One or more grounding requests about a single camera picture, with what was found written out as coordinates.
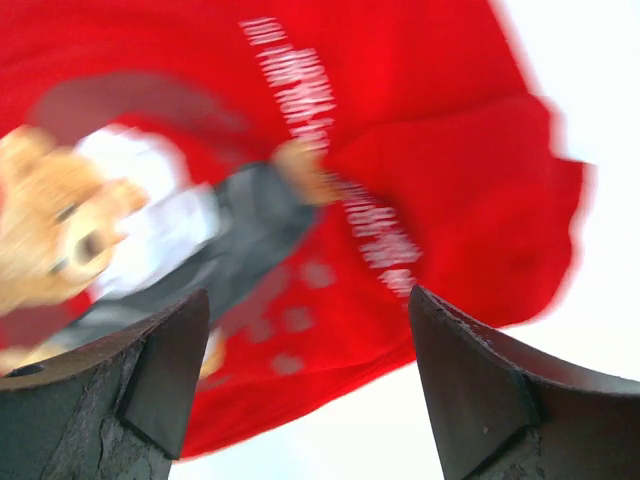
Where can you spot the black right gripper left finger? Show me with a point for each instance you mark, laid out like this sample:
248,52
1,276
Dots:
116,408

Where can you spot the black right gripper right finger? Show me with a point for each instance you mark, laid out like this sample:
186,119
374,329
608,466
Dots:
501,409

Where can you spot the red printed t shirt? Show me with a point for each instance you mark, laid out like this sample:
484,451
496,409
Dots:
306,163

